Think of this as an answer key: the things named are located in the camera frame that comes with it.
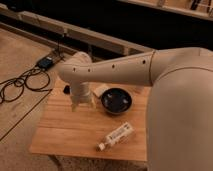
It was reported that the wooden table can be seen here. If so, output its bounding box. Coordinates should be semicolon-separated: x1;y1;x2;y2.
30;80;149;161

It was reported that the long wooden beam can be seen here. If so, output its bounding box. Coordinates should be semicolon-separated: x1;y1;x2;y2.
0;3;153;55

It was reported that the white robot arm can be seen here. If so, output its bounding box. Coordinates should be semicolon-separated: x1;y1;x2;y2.
58;47;213;171

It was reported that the white small box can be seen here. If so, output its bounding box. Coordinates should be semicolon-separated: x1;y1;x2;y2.
93;84;109;98

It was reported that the black power adapter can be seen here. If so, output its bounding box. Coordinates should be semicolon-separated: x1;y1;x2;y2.
36;57;54;70

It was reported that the black eraser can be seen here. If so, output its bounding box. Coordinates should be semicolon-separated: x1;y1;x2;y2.
63;85;70;94

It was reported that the black bowl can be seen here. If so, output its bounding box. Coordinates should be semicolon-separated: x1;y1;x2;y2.
101;88;132;115

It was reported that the white plastic bottle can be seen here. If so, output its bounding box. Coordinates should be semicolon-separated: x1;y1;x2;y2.
97;122;134;151

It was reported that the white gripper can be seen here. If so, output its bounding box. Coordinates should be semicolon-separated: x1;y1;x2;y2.
70;82;96;112

